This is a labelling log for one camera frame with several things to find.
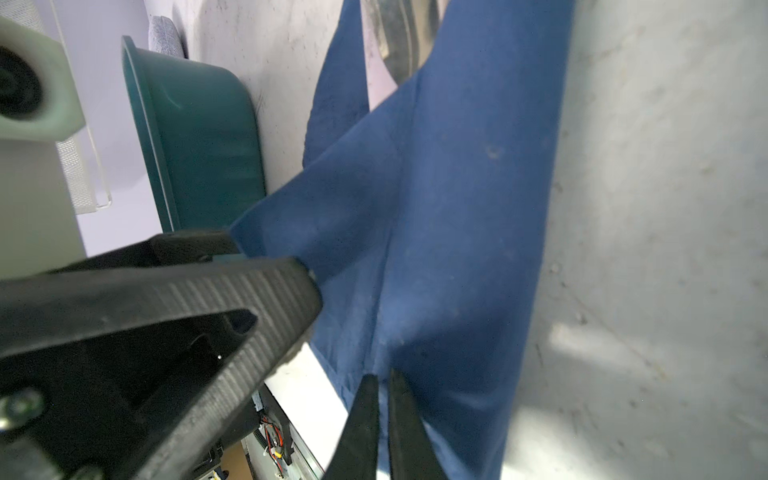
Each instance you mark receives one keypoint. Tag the teal plastic utensil tray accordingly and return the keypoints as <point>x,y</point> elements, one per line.
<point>199,138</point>

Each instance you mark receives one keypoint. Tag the grey oval stone pad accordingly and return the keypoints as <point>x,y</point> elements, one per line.
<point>164,38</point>

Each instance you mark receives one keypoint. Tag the dark blue paper napkin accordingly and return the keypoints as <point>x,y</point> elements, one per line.
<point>423,219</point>

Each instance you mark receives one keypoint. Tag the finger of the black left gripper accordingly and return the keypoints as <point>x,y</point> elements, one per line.
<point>134,373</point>
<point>166,249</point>

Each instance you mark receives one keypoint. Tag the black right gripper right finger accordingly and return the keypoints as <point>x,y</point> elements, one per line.
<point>411,452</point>

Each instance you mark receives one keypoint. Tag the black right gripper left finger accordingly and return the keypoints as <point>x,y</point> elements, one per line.
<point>356,454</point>

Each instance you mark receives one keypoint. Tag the white mesh two-tier shelf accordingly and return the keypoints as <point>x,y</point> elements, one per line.
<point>78,150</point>

